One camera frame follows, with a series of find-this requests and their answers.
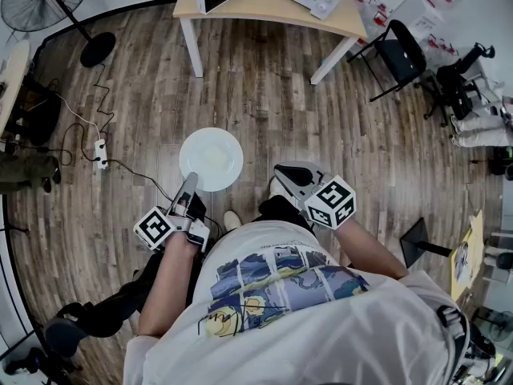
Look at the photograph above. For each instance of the person's white shoe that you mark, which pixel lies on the person's white shoe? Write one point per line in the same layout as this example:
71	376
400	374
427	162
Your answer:
231	220
275	187

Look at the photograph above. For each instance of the person's left white shoe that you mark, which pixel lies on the person's left white shoe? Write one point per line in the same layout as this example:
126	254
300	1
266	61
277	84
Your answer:
231	220

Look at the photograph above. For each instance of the small wooden side table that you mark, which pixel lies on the small wooden side table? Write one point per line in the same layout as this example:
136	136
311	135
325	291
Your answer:
477	235

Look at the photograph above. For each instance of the white round plate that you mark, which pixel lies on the white round plate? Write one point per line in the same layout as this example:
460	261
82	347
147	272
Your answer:
192	151

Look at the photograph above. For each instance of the printed picture sheet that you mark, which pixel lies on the printed picture sheet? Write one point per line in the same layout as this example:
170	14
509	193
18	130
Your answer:
465	263

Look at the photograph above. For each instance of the black folding chair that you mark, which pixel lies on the black folding chair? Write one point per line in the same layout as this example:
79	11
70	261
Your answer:
401	54

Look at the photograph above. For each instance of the small black floor fan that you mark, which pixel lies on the small black floor fan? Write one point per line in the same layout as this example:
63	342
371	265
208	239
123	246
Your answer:
501	327

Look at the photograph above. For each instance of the person's right forearm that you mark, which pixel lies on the person's right forearm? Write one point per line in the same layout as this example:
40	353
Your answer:
368	251

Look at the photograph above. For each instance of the black bag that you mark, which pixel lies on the black bag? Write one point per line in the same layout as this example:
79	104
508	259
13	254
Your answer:
36	114

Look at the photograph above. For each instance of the white water dispenser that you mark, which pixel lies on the white water dispenser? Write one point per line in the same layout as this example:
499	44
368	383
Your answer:
417	14

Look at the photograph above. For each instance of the person's left forearm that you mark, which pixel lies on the person's left forearm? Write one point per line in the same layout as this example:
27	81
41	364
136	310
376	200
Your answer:
164	279

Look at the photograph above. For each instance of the person's right white shoe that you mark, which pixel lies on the person's right white shoe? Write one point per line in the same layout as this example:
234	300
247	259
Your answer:
275	187

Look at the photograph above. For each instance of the black wheeled chair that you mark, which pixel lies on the black wheeled chair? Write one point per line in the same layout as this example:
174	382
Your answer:
92	315

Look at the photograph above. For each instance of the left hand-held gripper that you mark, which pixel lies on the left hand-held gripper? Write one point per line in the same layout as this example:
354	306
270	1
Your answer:
154	229

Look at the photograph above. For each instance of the black flat stand base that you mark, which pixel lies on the black flat stand base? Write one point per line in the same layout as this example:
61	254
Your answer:
417	241

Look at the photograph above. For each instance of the person's black shorts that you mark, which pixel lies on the person's black shorts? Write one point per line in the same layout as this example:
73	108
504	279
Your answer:
280	211

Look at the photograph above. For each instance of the light wooden table white legs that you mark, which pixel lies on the light wooden table white legs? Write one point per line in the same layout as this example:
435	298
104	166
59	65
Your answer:
280	12

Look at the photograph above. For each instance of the white printed t-shirt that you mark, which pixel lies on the white printed t-shirt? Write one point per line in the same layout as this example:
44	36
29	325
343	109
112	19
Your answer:
320	335

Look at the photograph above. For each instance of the black standing fan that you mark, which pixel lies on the black standing fan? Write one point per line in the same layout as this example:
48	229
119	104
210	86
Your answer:
44	2

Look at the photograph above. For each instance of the light wooden desk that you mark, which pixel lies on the light wooden desk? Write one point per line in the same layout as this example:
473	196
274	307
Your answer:
12	82

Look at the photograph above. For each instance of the white power strip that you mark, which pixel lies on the white power strip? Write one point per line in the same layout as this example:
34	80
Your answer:
101	155

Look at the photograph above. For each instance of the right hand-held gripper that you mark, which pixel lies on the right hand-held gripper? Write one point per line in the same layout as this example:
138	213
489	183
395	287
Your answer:
330	203

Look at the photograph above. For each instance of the black office chair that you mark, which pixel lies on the black office chair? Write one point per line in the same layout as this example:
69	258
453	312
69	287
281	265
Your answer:
457	86

